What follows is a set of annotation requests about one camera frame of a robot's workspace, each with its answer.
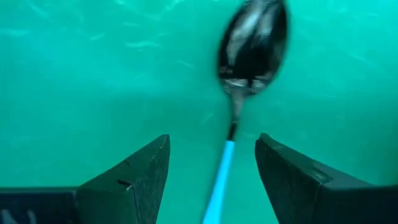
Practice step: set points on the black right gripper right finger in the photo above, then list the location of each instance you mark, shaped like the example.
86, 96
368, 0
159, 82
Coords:
311, 193

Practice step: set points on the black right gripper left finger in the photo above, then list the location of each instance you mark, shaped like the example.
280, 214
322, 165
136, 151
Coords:
130, 186

